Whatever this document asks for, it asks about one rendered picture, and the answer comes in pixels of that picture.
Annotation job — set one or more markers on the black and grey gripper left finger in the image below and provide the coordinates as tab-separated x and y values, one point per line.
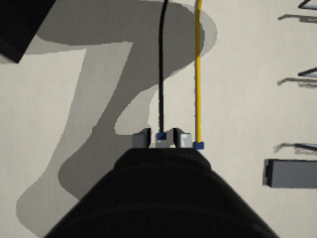
142	139

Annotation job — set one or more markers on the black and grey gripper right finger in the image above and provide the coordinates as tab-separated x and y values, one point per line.
181	139

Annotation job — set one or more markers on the white network cable plug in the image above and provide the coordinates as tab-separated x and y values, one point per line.
199	147

